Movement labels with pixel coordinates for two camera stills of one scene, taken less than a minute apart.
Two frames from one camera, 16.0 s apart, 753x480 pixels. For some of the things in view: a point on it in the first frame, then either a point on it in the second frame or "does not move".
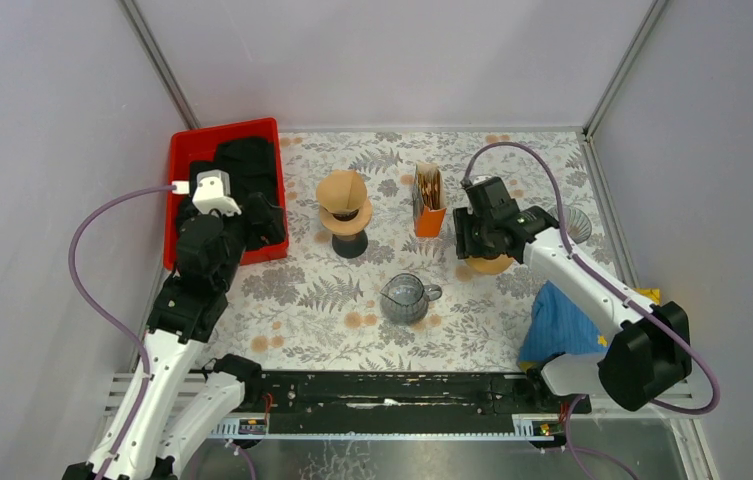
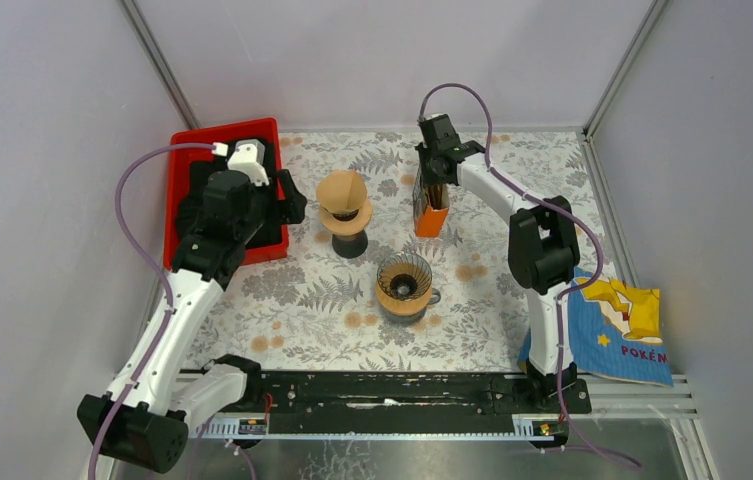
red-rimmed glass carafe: x=350 y=246 does not move
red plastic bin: x=190 y=146 does not move
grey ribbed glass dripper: x=577 y=224 to x=404 y=276
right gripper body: x=471 y=234 to x=427 y=167
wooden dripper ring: x=491 y=265 to x=402 y=307
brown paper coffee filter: x=341 y=190 does not move
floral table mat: x=371 y=282 does not move
